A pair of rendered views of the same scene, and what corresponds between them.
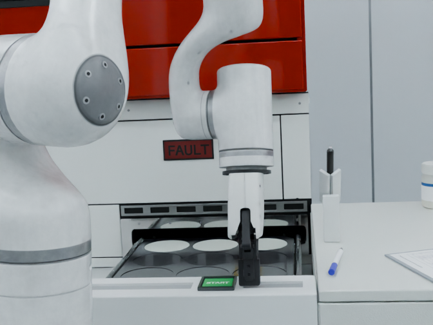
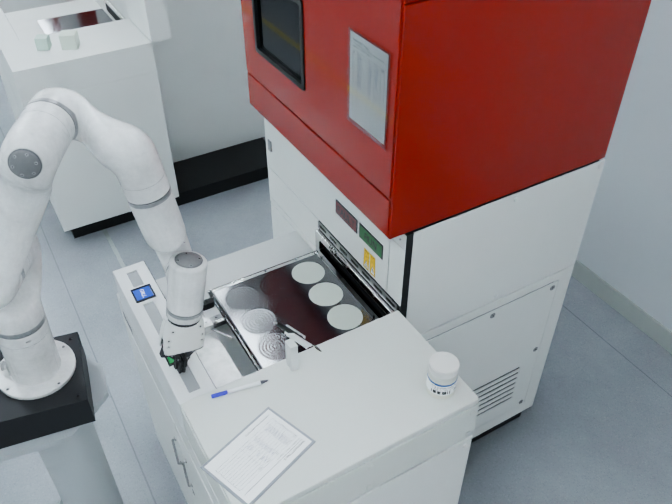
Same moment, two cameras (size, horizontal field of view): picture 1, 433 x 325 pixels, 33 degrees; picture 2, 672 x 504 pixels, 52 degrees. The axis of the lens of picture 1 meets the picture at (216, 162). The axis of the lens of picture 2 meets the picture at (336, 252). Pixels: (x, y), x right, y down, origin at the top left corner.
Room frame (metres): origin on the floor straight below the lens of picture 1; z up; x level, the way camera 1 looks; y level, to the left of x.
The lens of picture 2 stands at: (0.70, -1.16, 2.27)
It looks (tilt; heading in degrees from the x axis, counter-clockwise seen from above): 40 degrees down; 53
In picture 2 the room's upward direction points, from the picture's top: straight up
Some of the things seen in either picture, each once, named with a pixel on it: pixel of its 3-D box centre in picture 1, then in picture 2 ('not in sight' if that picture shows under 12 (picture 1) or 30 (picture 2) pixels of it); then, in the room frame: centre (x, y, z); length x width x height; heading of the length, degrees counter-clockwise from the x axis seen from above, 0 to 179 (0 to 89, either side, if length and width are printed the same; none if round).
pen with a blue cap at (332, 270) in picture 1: (336, 259); (240, 388); (1.14, -0.19, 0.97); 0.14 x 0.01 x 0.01; 163
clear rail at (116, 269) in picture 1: (123, 262); (264, 271); (1.46, 0.20, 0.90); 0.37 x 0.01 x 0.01; 173
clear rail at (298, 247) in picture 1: (298, 258); not in sight; (1.42, -0.16, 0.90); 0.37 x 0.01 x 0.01; 173
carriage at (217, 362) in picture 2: not in sight; (210, 354); (1.18, 0.04, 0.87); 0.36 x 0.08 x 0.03; 83
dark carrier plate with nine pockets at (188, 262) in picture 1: (209, 259); (293, 307); (1.44, 0.02, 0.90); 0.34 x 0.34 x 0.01; 83
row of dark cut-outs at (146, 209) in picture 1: (212, 208); (355, 263); (1.66, 0.01, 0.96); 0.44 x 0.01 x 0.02; 83
